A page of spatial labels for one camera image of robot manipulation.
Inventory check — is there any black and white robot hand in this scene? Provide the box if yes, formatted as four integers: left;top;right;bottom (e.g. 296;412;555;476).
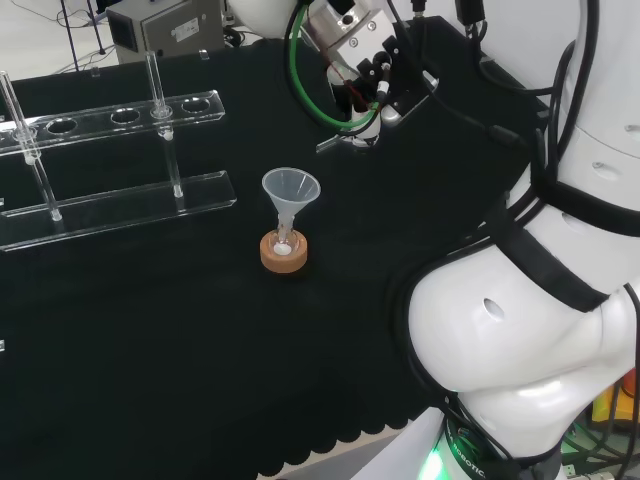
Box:
326;18;441;149

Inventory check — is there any clear plastic funnel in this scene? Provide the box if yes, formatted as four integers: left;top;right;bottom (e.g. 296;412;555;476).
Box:
261;168;322;250

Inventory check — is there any clear acrylic funnel stand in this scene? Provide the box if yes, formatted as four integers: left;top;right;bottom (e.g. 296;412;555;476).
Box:
0;51;239;254

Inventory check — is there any round-bottom glass flask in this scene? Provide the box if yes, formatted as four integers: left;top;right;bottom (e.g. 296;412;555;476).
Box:
267;224;302;259

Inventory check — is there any grey metal equipment box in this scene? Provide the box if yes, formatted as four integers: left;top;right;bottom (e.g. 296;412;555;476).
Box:
105;0;225;65

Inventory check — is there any black tripod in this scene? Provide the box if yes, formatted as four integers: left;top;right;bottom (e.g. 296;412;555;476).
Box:
54;0;117;72

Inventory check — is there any black bench cloth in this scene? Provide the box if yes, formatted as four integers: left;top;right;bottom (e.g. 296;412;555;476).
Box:
0;14;551;480

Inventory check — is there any yellow stop button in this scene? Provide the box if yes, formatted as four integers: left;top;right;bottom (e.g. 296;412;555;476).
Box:
589;368;640;427

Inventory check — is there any green cable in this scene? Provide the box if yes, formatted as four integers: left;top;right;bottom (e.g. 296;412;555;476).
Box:
284;0;382;129

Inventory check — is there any black cable with inline connector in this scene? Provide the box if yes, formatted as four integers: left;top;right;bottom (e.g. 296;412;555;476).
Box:
423;59;532;151

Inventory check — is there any cork ring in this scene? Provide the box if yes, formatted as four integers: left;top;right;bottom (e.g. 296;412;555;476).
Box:
259;229;309;276

